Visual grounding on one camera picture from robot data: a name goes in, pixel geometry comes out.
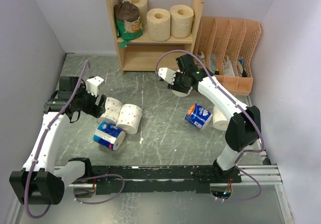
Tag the pink dotted roll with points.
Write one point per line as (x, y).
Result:
(112, 111)
(129, 118)

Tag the papers in organizer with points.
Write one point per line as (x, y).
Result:
(228, 67)

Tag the green brown paper roll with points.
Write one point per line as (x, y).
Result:
(128, 23)

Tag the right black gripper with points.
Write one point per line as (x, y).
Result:
(175, 87)

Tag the dark items in organizer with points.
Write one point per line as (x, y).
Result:
(240, 67)

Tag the orange plastic file organizer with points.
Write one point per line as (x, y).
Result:
(232, 37)

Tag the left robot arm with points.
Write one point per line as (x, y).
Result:
(38, 182)

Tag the blue item in organizer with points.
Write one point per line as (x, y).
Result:
(213, 65)

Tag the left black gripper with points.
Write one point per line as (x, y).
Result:
(95, 110)

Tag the pink dotted roll right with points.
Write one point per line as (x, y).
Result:
(129, 118)

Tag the white item in organizer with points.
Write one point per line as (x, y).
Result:
(201, 56)

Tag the wooden two-tier shelf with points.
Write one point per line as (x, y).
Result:
(142, 54)

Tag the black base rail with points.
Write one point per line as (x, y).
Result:
(146, 179)

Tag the plain white roll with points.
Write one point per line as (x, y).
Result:
(219, 120)
(181, 94)

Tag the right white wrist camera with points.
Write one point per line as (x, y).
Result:
(167, 75)

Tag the aluminium extrusion rail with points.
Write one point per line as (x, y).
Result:
(256, 168)

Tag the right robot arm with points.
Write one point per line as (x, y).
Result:
(243, 134)

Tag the blue roll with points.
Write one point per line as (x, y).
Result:
(109, 136)
(198, 116)

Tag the beige paper roll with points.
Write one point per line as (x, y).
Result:
(159, 24)
(142, 6)
(181, 20)

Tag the pink dotted roll left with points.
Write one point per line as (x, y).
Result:
(112, 111)

